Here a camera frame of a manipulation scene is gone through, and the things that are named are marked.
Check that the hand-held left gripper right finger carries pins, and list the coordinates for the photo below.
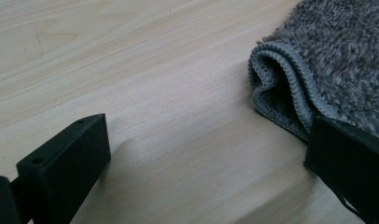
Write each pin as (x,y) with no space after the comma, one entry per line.
(349,168)

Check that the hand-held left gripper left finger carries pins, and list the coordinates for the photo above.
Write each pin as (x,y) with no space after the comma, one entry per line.
(66,161)

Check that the grey fluffy towel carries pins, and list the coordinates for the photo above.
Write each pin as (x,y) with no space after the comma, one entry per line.
(340,56)

